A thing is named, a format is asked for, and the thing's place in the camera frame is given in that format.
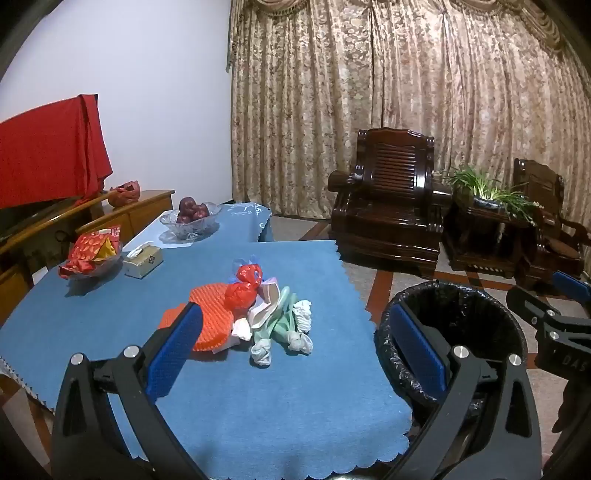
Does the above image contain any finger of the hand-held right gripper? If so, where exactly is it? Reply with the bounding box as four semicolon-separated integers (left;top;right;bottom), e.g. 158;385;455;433
506;287;561;334
551;270;591;319

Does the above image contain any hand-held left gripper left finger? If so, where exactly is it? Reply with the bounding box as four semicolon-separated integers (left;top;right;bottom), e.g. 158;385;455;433
51;302;211;480

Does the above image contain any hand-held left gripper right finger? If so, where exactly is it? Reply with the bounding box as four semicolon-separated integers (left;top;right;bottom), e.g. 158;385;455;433
389;302;543;480

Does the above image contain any orange foam mesh pad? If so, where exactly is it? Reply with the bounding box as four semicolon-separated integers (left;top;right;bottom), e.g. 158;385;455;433
159;284;241;353

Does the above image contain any waste bin with black liner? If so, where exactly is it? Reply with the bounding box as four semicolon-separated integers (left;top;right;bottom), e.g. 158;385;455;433
376;279;528;416

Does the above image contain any red plastic bag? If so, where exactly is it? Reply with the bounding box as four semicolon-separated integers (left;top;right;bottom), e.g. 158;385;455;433
224;263;265;321

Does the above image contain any green rubber glove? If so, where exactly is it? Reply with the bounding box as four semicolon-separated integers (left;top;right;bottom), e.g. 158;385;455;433
250;286;293;368
272;300;315;356

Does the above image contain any blue plastic bag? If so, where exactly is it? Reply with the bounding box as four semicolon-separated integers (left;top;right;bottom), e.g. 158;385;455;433
228;255;262;282

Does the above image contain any dark wooden cushioned armchair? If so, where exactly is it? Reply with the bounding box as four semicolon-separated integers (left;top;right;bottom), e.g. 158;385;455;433
512;158;591;292

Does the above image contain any dark wooden side table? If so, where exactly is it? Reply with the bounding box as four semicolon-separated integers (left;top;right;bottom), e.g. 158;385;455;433
443;191;542;278

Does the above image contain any tissue box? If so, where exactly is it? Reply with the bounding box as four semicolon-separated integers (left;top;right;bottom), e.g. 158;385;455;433
122;242;164;279

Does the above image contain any glass snack dish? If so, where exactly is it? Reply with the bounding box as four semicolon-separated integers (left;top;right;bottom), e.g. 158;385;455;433
58;240;124;280

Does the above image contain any glass fruit bowl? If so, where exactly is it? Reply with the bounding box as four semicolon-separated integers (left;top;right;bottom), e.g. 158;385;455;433
160;202;222;241

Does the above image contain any potted green plant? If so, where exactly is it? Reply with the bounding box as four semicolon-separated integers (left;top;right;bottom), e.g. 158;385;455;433
434;164;546;227

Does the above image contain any pile of red snack packets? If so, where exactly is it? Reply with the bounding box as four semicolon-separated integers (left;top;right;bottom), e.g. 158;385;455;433
58;224;122;278

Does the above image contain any wooden cabinet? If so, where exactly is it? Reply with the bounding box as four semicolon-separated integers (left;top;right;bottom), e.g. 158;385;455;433
0;189;176;305

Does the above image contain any crumpled red bag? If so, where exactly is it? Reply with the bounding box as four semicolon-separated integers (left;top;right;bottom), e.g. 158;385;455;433
107;180;141;208

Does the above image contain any dark wooden slatted armchair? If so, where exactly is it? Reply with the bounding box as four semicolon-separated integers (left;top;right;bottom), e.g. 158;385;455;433
328;128;455;278

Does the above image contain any red cloth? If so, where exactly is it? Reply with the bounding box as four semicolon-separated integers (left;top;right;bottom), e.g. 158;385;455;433
0;94;114;209

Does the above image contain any patterned beige curtain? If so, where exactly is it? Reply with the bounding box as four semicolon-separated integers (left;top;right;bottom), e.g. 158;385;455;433
226;0;591;296

